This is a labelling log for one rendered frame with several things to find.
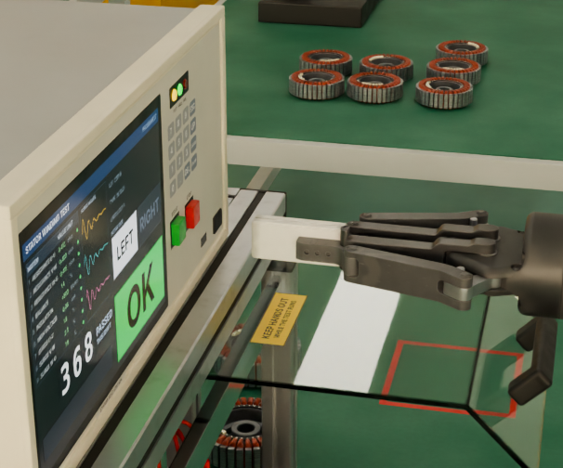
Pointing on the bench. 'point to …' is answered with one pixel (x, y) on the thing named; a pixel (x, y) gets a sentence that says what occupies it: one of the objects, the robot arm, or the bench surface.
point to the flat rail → (207, 425)
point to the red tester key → (192, 214)
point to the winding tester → (2, 400)
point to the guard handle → (544, 349)
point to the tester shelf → (187, 344)
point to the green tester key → (178, 230)
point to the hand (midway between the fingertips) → (299, 240)
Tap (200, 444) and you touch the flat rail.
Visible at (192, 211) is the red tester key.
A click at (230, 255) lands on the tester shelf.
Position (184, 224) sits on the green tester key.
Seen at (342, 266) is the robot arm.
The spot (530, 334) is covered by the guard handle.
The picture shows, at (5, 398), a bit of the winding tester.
